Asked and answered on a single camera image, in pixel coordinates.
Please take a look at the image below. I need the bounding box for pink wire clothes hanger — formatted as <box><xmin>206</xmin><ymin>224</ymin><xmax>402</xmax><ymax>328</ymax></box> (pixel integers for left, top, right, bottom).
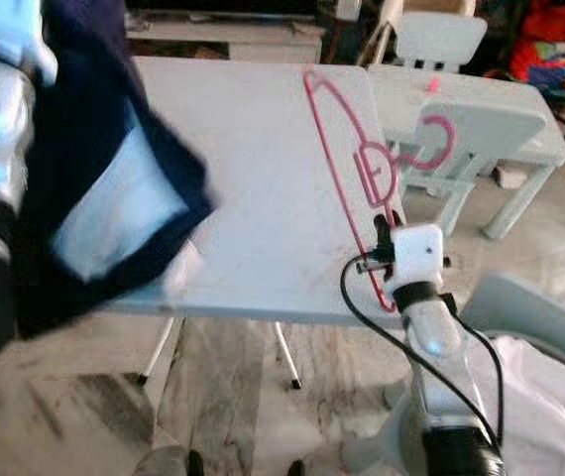
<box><xmin>301</xmin><ymin>68</ymin><xmax>458</xmax><ymax>314</ymax></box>

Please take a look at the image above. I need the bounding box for large white folding table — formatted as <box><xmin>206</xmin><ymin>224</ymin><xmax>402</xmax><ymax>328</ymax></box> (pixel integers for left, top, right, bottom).
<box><xmin>99</xmin><ymin>58</ymin><xmax>413</xmax><ymax>389</ymax></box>

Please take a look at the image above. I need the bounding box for white child chair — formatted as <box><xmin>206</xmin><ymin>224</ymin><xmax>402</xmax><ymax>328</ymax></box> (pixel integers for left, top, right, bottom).
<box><xmin>361</xmin><ymin>7</ymin><xmax>491</xmax><ymax>76</ymax></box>

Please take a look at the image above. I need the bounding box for white low cabinet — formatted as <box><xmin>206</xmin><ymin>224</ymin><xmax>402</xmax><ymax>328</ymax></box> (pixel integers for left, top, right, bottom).
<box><xmin>128</xmin><ymin>14</ymin><xmax>324</xmax><ymax>66</ymax></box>

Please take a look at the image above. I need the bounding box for red printed bag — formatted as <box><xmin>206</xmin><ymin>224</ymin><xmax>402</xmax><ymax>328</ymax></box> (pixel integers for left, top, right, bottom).
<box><xmin>509</xmin><ymin>0</ymin><xmax>565</xmax><ymax>96</ymax></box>

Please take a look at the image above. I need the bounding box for grey robot left leg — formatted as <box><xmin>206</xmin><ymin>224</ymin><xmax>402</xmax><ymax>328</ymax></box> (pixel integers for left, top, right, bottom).
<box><xmin>133</xmin><ymin>445</ymin><xmax>205</xmax><ymax>476</ymax></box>

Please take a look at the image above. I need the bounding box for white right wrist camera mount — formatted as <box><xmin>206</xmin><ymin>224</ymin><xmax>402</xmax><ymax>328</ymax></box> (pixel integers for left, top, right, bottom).
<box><xmin>389</xmin><ymin>224</ymin><xmax>445</xmax><ymax>290</ymax></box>

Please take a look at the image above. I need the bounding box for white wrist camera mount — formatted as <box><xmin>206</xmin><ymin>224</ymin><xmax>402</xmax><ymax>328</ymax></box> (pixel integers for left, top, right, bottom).
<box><xmin>389</xmin><ymin>224</ymin><xmax>445</xmax><ymax>290</ymax></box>
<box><xmin>0</xmin><ymin>0</ymin><xmax>61</xmax><ymax>86</ymax></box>

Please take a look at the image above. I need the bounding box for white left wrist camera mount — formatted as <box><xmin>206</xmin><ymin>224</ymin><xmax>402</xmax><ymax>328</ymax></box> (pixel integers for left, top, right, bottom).
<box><xmin>0</xmin><ymin>0</ymin><xmax>61</xmax><ymax>86</ymax></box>

